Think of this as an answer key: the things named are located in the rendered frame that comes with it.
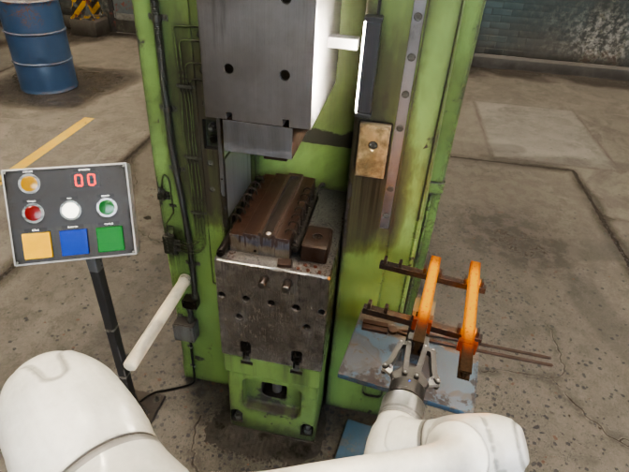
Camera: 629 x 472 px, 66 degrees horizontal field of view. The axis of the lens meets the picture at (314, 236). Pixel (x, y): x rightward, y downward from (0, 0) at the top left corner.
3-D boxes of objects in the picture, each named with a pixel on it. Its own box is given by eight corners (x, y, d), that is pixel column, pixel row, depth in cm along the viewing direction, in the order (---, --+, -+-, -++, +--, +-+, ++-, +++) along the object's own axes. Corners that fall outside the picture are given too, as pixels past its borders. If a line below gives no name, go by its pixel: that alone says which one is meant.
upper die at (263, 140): (291, 159, 138) (292, 128, 132) (224, 151, 140) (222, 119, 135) (319, 108, 172) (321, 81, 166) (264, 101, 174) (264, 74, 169)
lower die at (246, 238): (288, 258, 158) (289, 238, 153) (229, 249, 161) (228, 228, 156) (314, 195, 192) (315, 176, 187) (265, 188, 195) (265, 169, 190)
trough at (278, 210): (274, 239, 155) (274, 235, 154) (258, 236, 156) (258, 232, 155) (302, 177, 189) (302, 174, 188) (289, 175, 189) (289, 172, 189)
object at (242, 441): (316, 491, 189) (316, 489, 188) (175, 459, 197) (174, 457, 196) (332, 405, 221) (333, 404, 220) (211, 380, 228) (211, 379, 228)
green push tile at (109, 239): (125, 250, 148) (121, 225, 147) (98, 252, 146) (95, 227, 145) (126, 249, 150) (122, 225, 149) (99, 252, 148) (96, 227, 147)
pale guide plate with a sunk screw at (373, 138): (383, 179, 149) (391, 126, 139) (354, 175, 150) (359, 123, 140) (384, 176, 151) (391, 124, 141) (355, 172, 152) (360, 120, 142)
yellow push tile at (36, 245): (52, 257, 143) (49, 232, 142) (24, 260, 141) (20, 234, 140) (54, 256, 145) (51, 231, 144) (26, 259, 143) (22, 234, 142)
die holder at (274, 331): (321, 372, 177) (329, 278, 152) (221, 353, 182) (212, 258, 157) (343, 275, 223) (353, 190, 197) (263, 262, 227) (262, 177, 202)
